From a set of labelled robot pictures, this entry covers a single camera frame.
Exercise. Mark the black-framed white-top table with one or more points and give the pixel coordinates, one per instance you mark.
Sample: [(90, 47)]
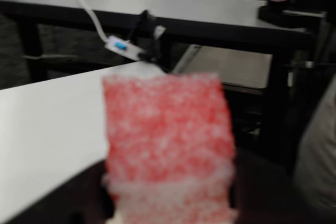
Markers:
[(183, 5)]

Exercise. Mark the red white foam cube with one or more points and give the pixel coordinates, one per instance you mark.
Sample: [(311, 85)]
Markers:
[(168, 142)]

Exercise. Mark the flat black box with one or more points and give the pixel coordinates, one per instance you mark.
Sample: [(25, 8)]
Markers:
[(288, 15)]

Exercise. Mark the grey clothed person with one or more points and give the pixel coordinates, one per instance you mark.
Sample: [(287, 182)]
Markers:
[(320, 142)]

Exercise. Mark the grey metal panel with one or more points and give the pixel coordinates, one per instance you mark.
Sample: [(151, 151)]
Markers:
[(231, 66)]

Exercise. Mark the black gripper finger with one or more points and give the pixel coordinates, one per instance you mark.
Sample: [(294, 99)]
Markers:
[(78, 200), (265, 195)]

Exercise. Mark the white adapter with blue part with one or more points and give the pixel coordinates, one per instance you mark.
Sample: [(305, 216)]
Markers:
[(118, 45)]

